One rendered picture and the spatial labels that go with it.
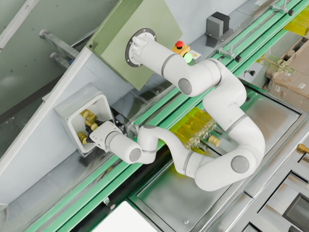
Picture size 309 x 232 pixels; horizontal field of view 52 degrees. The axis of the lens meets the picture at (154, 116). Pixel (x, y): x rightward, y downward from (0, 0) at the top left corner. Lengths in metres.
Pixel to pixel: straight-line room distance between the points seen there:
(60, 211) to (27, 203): 0.14
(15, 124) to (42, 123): 0.73
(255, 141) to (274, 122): 0.69
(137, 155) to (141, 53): 0.36
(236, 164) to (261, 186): 0.53
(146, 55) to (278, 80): 4.15
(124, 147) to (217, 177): 0.32
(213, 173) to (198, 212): 0.44
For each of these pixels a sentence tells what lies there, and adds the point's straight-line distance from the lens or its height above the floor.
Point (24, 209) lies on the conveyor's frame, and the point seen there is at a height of 0.82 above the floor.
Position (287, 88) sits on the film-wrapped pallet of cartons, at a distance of 5.11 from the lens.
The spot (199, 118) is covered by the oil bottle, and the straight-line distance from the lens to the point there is 1.45.
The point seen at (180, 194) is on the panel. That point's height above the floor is 1.16.
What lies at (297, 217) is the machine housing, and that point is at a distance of 1.49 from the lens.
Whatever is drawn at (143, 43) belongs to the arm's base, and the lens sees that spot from 1.15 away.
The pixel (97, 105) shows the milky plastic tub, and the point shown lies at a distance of 1.29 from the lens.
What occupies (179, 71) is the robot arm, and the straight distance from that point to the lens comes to 1.04.
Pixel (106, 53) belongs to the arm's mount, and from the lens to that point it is 1.11.
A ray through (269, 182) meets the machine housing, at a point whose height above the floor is 1.40.
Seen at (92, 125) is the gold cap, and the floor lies 0.81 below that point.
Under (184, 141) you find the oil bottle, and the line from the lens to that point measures 1.37.
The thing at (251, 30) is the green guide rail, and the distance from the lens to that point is 1.76.
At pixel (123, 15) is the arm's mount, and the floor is 0.81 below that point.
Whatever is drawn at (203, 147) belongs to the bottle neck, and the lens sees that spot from 1.37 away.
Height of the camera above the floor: 1.61
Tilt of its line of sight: 31 degrees down
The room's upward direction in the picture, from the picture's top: 125 degrees clockwise
